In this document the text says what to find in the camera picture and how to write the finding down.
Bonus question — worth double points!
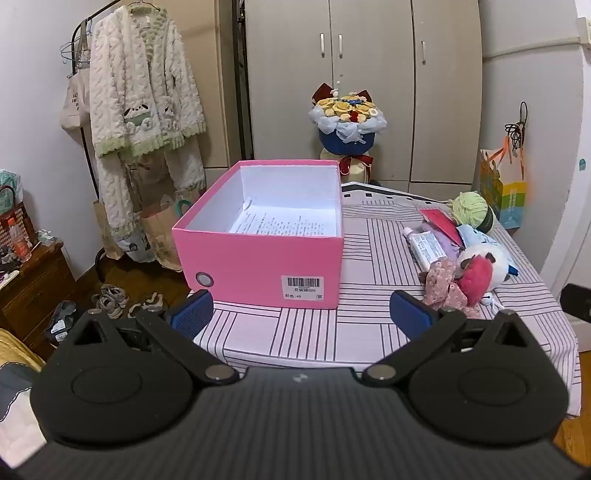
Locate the purple pouch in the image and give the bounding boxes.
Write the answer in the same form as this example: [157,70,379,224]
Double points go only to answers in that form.
[422,222,462,259]

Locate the white cream tube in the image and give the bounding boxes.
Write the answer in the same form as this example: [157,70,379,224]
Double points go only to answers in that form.
[403,226,448,271]

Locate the black plastic bag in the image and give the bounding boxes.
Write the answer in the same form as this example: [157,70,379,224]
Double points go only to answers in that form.
[45,300,84,344]

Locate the beige wardrobe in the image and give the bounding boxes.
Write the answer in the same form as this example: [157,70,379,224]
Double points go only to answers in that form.
[245,0,483,199]

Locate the printed paper sheet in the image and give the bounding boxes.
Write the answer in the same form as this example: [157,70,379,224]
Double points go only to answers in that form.
[228,205,340,237]

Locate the checked basket bag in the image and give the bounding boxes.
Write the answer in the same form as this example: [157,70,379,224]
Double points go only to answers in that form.
[0,185,38,250]

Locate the yellow blanket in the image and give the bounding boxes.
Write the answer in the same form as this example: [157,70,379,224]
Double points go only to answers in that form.
[0,329,44,374]

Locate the colourful gift bag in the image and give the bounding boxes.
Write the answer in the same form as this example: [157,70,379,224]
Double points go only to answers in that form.
[478,148,528,230]

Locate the brown paper bag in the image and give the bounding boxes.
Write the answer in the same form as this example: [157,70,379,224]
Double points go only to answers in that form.
[92,198,125,261]
[139,194,185,273]

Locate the pink and white plush toy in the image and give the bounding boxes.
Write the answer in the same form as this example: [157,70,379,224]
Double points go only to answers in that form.
[455,242,520,319]

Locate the grey quilt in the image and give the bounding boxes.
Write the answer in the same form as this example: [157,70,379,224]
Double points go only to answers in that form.
[0,362,47,467]

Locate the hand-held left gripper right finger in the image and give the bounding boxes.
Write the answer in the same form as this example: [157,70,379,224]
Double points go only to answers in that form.
[358,290,539,386]

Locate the beige tote bag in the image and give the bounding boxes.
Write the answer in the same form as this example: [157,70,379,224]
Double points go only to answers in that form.
[59,18,93,134]

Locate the hanging cords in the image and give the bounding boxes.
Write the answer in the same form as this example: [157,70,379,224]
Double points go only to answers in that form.
[503,102,529,153]

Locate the red envelope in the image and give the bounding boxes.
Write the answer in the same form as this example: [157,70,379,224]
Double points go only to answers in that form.
[419,208,465,247]

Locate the orange drink bottle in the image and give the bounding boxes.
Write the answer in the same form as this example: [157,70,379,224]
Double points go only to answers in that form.
[7,217,31,263]

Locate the striped tablecloth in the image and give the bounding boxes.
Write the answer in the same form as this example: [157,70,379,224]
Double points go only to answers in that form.
[191,181,580,418]

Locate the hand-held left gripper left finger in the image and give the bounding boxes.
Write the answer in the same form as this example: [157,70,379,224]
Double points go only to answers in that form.
[65,290,241,386]

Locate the green yarn ball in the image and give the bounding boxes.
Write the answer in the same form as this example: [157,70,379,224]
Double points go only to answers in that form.
[450,191,502,230]

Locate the pink cardboard box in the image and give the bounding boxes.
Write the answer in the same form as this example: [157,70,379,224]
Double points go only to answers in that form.
[172,160,345,310]

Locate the white fleece pajama pants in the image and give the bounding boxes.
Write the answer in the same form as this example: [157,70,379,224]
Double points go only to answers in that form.
[95,136,207,250]

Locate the grey sneaker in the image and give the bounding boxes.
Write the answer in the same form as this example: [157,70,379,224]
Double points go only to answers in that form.
[92,298,125,320]
[95,284,130,303]

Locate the clear plastic bag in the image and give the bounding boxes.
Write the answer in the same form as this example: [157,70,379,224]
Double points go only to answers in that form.
[0,169,24,215]

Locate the floral scrunchie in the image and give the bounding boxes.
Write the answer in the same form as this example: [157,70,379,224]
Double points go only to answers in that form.
[419,258,481,319]

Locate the wooden nightstand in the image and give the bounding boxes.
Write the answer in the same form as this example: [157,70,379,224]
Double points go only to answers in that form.
[0,240,77,361]

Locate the tan wooden cabinet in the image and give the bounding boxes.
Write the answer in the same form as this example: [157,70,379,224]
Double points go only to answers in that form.
[182,0,243,169]

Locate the flower bouquet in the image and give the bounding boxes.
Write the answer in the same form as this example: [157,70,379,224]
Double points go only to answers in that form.
[308,82,387,185]

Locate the blue wet wipes pack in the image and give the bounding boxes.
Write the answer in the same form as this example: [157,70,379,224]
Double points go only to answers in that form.
[455,224,499,250]

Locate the cream knitted cardigan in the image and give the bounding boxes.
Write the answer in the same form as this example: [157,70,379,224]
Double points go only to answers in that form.
[89,2,207,158]

